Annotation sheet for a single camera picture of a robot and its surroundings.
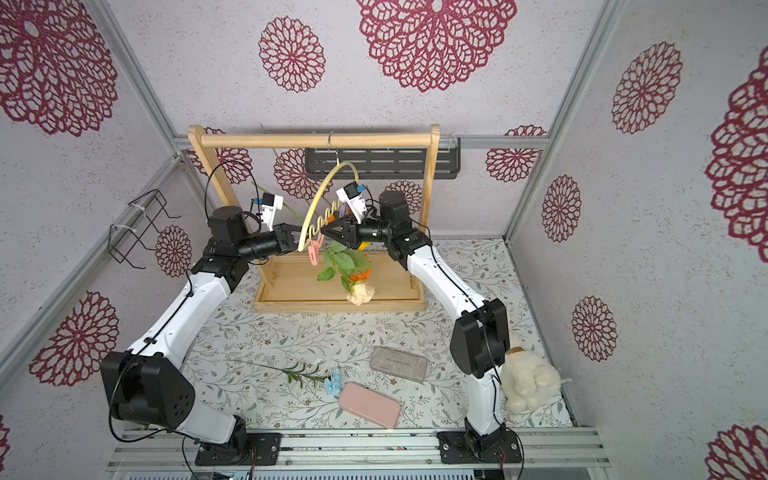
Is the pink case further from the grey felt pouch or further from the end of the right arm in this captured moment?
the end of the right arm

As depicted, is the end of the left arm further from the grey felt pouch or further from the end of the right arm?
the grey felt pouch

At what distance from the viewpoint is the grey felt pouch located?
2.79 ft

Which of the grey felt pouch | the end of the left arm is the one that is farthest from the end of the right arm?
the grey felt pouch

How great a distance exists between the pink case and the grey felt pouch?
71mm

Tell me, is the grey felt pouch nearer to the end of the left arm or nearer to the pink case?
the pink case

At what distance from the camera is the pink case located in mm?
788

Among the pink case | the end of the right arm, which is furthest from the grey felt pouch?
the end of the right arm
